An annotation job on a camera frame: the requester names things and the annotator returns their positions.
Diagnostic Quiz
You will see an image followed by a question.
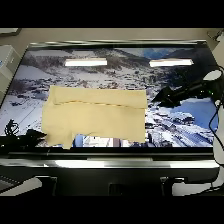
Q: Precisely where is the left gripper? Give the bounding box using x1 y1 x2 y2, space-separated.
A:
23 128 48 145

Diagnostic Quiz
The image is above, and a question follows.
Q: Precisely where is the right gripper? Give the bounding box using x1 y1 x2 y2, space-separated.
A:
151 85 184 109

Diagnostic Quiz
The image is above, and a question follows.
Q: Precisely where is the cream garment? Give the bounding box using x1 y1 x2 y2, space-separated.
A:
41 85 148 150

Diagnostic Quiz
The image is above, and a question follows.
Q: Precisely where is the white box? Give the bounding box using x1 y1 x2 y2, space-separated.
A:
0 44 22 101

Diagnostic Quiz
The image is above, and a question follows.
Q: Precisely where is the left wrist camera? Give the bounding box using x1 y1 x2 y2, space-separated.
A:
4 119 21 136

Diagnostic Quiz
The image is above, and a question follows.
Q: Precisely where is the black cable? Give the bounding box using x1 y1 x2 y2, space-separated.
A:
207 65 224 165

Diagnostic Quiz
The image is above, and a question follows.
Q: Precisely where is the silver frame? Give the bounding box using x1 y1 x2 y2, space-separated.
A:
0 39 224 197

